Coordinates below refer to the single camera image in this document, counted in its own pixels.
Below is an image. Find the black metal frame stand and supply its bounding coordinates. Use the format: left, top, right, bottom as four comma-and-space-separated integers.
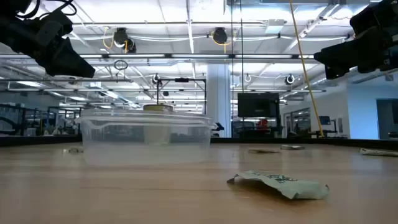
156, 77, 208, 114

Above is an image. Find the black hanging cable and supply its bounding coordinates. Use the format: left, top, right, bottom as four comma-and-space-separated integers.
230, 0, 234, 138
239, 0, 245, 138

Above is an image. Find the black ceiling cord reel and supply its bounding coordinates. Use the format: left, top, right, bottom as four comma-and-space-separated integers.
211, 27, 229, 45
113, 27, 137, 54

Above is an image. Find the black table edge rail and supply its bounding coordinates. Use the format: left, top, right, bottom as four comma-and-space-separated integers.
0, 134, 398, 151

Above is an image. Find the clear plastic bin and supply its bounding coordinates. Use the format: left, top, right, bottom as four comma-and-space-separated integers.
74, 108, 217, 166

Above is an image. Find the red chair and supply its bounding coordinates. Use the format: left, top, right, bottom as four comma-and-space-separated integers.
256, 118, 269, 132

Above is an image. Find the yellow hanging rope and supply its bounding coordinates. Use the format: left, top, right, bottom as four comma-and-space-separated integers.
289, 0, 325, 138

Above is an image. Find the black overhead frame bar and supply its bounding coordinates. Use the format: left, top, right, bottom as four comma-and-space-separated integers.
77, 53, 315, 60

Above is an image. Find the black monitor screen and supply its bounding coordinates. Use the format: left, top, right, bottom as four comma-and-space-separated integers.
238, 92, 280, 118

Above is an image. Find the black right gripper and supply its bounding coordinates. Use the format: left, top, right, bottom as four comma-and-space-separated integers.
313, 27, 398, 80

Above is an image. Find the white building pillar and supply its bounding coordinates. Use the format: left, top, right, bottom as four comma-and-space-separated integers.
206, 63, 233, 138

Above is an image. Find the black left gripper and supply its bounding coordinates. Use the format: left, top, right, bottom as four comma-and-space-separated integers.
0, 11, 96, 79

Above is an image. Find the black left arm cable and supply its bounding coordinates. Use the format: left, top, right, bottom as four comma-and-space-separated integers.
15, 0, 78, 19

